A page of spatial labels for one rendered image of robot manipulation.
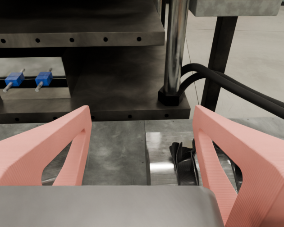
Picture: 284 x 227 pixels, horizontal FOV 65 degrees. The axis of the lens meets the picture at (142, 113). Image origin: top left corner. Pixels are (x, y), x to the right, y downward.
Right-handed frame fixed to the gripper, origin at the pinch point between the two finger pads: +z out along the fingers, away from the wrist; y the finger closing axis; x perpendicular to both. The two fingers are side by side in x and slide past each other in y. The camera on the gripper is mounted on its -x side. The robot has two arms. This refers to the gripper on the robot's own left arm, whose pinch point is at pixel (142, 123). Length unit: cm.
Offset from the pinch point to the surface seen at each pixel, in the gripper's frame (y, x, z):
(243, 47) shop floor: -158, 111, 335
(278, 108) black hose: -40, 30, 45
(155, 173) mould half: -2.5, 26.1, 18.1
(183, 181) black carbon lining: -7.7, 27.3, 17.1
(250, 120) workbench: -37, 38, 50
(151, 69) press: -5, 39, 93
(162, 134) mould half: -5.5, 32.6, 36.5
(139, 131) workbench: 1, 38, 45
